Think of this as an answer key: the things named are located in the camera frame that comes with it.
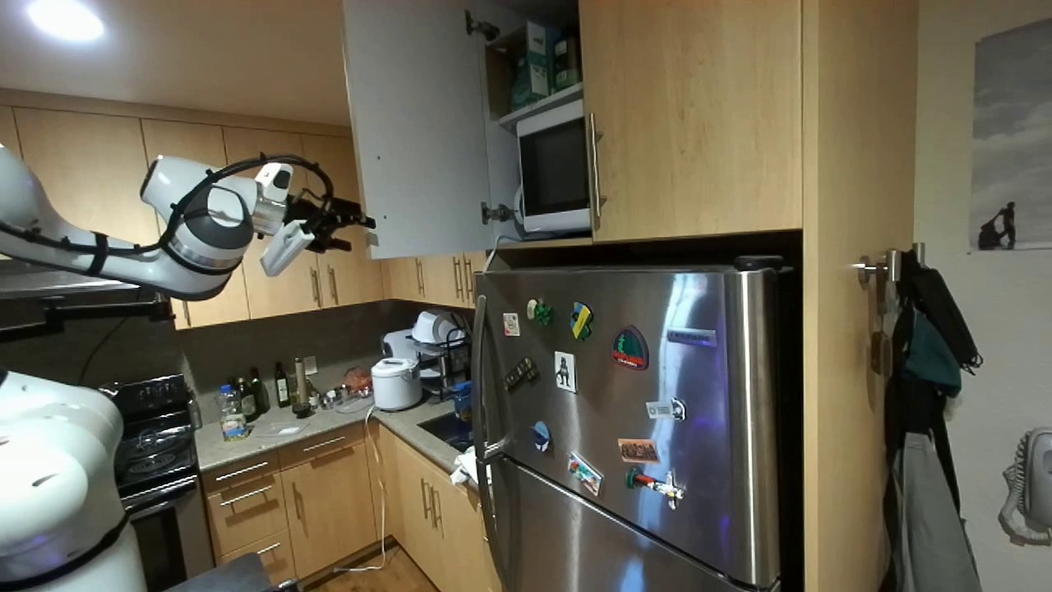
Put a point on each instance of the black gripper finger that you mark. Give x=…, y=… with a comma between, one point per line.
x=351, y=210
x=322, y=243

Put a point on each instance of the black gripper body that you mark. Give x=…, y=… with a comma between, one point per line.
x=307, y=221

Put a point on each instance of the wooden cupboard door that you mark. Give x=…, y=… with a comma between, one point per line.
x=431, y=158
x=702, y=113

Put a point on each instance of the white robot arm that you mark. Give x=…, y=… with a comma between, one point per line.
x=62, y=524

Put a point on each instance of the microwave oven in cupboard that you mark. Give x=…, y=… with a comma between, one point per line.
x=554, y=170

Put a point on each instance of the stainless steel refrigerator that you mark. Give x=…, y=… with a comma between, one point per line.
x=626, y=429

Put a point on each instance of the white kettle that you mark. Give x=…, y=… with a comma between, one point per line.
x=435, y=332

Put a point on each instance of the white rice cooker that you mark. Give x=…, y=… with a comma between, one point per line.
x=394, y=382

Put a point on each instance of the black stove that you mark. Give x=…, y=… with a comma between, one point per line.
x=160, y=482

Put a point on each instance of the upper kitchen cabinets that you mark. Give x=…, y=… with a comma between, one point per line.
x=93, y=170

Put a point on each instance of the kitchen cabinets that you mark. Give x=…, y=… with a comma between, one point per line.
x=312, y=496
x=93, y=170

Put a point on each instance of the lower kitchen cabinets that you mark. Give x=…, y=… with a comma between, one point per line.
x=312, y=496

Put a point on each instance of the ceiling light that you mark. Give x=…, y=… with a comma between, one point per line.
x=68, y=22

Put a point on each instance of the hanging dark jackets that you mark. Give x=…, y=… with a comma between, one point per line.
x=930, y=351

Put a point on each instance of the right door metal handle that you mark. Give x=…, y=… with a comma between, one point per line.
x=595, y=176

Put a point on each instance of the wall picture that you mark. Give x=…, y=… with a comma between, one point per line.
x=1010, y=190

